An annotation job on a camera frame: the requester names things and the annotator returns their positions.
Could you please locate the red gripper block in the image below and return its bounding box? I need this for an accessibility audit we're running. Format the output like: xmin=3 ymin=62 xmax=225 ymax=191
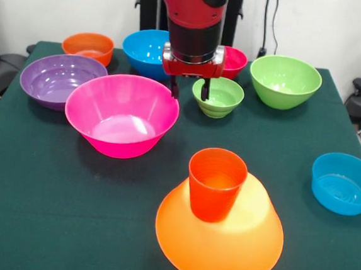
xmin=158 ymin=41 xmax=228 ymax=103

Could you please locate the orange cup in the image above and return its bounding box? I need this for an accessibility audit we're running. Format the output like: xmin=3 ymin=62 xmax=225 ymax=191
xmin=60 ymin=30 xmax=116 ymax=69
xmin=184 ymin=145 xmax=250 ymax=226

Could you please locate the large orange bowl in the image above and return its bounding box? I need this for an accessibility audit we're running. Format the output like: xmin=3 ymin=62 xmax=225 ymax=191
xmin=151 ymin=164 xmax=290 ymax=270

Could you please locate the small green bowl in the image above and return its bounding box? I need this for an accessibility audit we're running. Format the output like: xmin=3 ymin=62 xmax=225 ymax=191
xmin=190 ymin=74 xmax=246 ymax=121

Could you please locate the small crimson bowl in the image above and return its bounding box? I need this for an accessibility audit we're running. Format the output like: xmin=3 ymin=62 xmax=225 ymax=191
xmin=219 ymin=45 xmax=249 ymax=81

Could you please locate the blue bowl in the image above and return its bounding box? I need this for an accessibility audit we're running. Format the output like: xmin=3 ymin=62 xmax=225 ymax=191
xmin=119 ymin=26 xmax=175 ymax=82

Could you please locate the large pink bowl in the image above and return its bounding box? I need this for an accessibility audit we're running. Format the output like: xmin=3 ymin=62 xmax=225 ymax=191
xmin=60 ymin=69 xmax=183 ymax=164

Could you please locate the large green bowl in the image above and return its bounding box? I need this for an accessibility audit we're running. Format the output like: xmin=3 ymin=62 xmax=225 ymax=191
xmin=246 ymin=52 xmax=324 ymax=113

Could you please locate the purple bowl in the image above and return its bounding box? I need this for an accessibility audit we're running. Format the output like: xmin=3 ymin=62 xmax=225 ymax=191
xmin=16 ymin=50 xmax=110 ymax=116

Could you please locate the dark green tablecloth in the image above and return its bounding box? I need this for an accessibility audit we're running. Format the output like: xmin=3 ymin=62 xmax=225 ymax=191
xmin=0 ymin=37 xmax=361 ymax=270

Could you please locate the blue cup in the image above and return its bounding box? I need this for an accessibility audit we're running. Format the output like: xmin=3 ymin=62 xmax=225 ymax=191
xmin=308 ymin=150 xmax=361 ymax=218

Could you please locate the black hanging cable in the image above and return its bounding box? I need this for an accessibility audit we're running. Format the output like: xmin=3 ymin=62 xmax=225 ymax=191
xmin=256 ymin=0 xmax=284 ymax=64

